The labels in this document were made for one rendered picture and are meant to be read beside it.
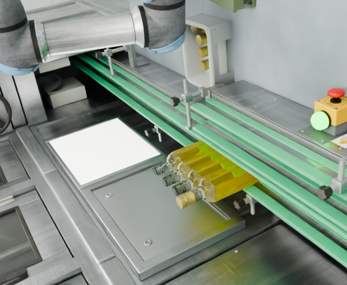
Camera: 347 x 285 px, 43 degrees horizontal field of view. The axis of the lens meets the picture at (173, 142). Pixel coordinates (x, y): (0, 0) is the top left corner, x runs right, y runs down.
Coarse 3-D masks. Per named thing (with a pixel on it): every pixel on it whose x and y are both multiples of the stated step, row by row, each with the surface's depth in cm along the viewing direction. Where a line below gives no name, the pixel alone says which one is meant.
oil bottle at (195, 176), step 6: (210, 162) 125; (216, 162) 125; (222, 162) 124; (228, 162) 124; (198, 168) 123; (204, 168) 123; (210, 168) 123; (216, 168) 122; (222, 168) 122; (192, 174) 121; (198, 174) 121; (204, 174) 120; (192, 180) 120; (198, 180) 120; (192, 186) 121
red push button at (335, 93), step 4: (332, 88) 105; (336, 88) 105; (340, 88) 105; (328, 92) 104; (332, 92) 103; (336, 92) 103; (340, 92) 103; (344, 92) 103; (332, 96) 103; (336, 96) 103; (340, 96) 103; (336, 100) 105
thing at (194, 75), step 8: (192, 24) 141; (200, 24) 138; (192, 32) 150; (200, 32) 152; (208, 32) 135; (184, 40) 150; (192, 40) 152; (208, 40) 136; (184, 48) 152; (192, 48) 153; (208, 48) 138; (184, 56) 153; (192, 56) 154; (208, 56) 153; (184, 64) 155; (192, 64) 156; (192, 72) 157; (200, 72) 158; (208, 72) 157; (192, 80) 155; (200, 80) 153; (208, 80) 152
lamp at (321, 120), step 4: (320, 112) 104; (324, 112) 104; (312, 116) 105; (316, 116) 104; (320, 116) 103; (324, 116) 103; (328, 116) 104; (312, 120) 105; (316, 120) 104; (320, 120) 103; (324, 120) 103; (328, 120) 104; (312, 124) 106; (316, 124) 104; (320, 124) 104; (324, 124) 103; (328, 124) 104; (316, 128) 105; (320, 128) 104; (324, 128) 105
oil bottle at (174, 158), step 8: (192, 144) 135; (200, 144) 134; (176, 152) 132; (184, 152) 131; (192, 152) 131; (200, 152) 131; (168, 160) 130; (176, 160) 128; (184, 160) 129; (176, 168) 129
